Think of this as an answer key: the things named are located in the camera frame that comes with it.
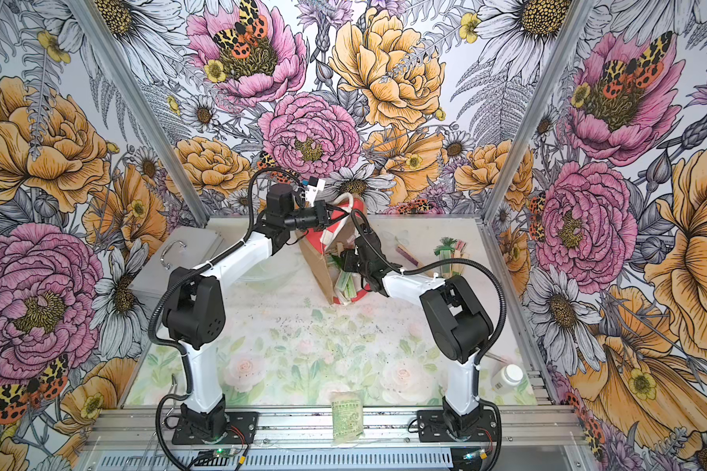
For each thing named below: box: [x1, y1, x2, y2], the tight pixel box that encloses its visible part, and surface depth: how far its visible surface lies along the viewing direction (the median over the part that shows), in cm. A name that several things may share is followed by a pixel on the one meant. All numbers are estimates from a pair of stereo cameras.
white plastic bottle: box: [490, 364, 526, 393], surface depth 76 cm
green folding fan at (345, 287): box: [331, 253, 357, 306], surface depth 96 cm
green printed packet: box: [329, 390, 365, 446], surface depth 76 cm
